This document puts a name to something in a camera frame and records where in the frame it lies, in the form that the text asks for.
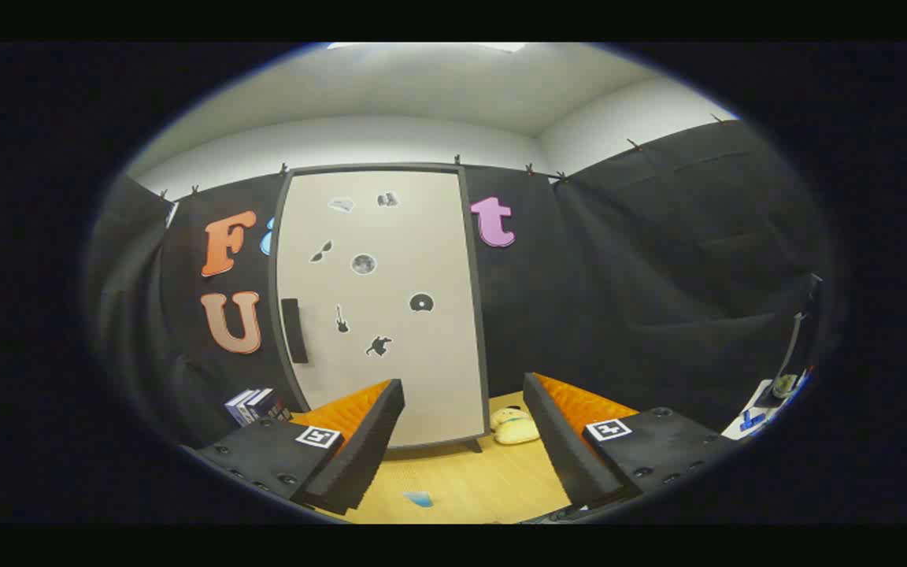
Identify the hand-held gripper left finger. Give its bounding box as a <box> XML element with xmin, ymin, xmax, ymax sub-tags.
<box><xmin>195</xmin><ymin>379</ymin><xmax>406</xmax><ymax>517</ymax></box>

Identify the white cabinet door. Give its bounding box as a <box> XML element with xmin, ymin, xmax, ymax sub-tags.
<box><xmin>276</xmin><ymin>169</ymin><xmax>486</xmax><ymax>448</ymax></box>

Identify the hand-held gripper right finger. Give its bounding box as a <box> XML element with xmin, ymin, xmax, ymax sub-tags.
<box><xmin>522</xmin><ymin>372</ymin><xmax>739</xmax><ymax>510</ymax></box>

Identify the black backdrop cloth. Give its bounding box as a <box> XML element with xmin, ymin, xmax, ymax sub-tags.
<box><xmin>87</xmin><ymin>118</ymin><xmax>836</xmax><ymax>450</ymax></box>

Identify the grey cabinet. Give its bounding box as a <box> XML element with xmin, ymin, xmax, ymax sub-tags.
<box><xmin>267</xmin><ymin>163</ymin><xmax>491</xmax><ymax>454</ymax></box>

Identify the white side table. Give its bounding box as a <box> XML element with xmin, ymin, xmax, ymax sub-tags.
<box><xmin>721</xmin><ymin>370</ymin><xmax>813</xmax><ymax>442</ymax></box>

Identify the yellow plush toy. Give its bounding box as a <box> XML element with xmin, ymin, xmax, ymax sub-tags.
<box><xmin>490</xmin><ymin>406</ymin><xmax>540</xmax><ymax>446</ymax></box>

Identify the black desk stand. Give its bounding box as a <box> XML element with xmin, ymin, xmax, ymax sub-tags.
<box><xmin>757</xmin><ymin>273</ymin><xmax>823</xmax><ymax>408</ymax></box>

